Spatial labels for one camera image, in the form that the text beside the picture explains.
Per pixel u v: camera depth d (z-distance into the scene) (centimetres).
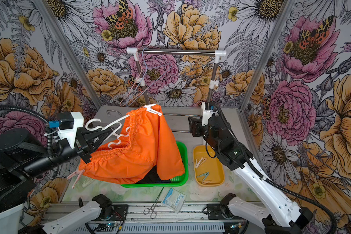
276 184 39
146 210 76
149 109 49
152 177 75
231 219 72
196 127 57
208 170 88
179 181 85
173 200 78
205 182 83
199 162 90
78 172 47
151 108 49
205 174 85
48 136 33
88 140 39
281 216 37
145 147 57
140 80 82
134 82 109
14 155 30
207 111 53
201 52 66
